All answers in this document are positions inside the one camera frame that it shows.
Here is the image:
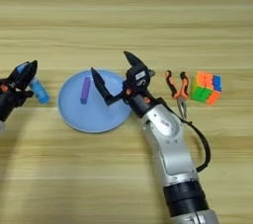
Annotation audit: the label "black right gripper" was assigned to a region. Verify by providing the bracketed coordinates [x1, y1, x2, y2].
[90, 50, 166, 119]

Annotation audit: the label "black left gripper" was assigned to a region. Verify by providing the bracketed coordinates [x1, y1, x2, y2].
[0, 59, 40, 123]

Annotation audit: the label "purple rectangular block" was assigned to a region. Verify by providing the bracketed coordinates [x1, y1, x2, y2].
[80, 76, 92, 106]

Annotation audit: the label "colourful puzzle cube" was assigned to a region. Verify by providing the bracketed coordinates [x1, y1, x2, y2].
[190, 70, 223, 106]

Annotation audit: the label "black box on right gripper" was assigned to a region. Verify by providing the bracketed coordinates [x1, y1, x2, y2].
[126, 64, 152, 93]

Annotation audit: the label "round blue plate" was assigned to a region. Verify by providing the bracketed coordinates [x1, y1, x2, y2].
[57, 68, 133, 134]

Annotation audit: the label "orange black needle-nose pliers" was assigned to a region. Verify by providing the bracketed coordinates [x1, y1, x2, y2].
[164, 69, 191, 120]

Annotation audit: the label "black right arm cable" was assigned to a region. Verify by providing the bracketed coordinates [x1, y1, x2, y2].
[177, 114, 212, 174]

